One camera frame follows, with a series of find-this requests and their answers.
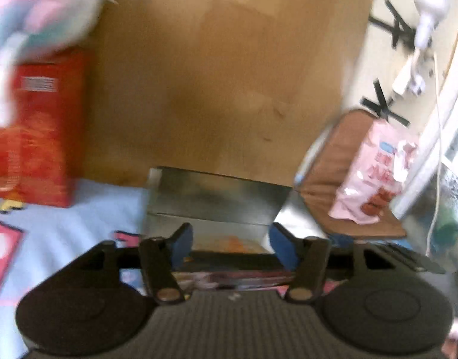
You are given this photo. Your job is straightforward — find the black snack box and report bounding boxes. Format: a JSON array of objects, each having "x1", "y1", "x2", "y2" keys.
[{"x1": 143, "y1": 167, "x2": 323, "y2": 293}]

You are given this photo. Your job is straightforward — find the pink snack bag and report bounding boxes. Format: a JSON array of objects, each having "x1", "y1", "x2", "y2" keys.
[{"x1": 329, "y1": 119, "x2": 418, "y2": 225}]

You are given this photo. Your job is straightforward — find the brown cushioned chair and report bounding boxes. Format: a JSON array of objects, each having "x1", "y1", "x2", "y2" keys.
[{"x1": 295, "y1": 109, "x2": 412, "y2": 240}]

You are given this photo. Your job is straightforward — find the red gift bag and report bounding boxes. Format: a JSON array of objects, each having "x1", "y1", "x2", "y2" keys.
[{"x1": 0, "y1": 48, "x2": 91, "y2": 208}]

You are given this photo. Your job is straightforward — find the pink blue plush toy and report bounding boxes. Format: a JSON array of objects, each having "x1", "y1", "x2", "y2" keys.
[{"x1": 0, "y1": 0, "x2": 111, "y2": 128}]

